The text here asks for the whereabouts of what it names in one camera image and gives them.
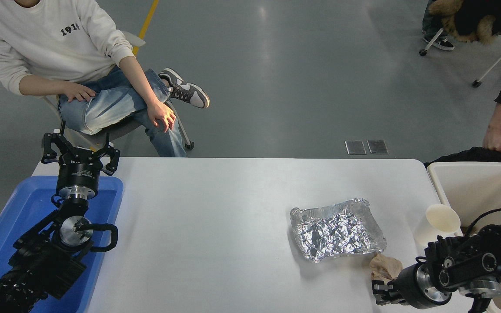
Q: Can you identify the person's left hand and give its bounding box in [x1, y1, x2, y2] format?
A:
[147, 101, 176, 133]

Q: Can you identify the large pale bin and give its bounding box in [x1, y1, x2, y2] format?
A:
[427, 162, 501, 313]

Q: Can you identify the fur-trimmed dark coat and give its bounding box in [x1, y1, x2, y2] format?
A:
[428, 0, 501, 44]

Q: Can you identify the white paper cup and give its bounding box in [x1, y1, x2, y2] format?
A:
[414, 204, 461, 246]

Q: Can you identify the blue plastic tray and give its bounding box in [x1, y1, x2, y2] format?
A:
[0, 175, 124, 313]

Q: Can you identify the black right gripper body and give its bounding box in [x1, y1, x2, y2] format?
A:
[391, 264, 428, 310]

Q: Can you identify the metal floor plate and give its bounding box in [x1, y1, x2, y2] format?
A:
[345, 140, 367, 155]
[367, 140, 389, 155]

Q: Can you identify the crumpled tan paper ball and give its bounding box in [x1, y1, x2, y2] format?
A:
[369, 253, 403, 281]

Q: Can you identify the crumpled foil tray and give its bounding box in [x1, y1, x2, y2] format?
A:
[290, 198, 387, 263]

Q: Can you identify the person's right hand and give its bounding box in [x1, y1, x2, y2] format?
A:
[62, 83, 97, 103]

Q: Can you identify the grey chair with casters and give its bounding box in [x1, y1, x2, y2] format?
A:
[42, 30, 195, 153]

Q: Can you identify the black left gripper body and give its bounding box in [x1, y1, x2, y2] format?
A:
[56, 148, 103, 191]

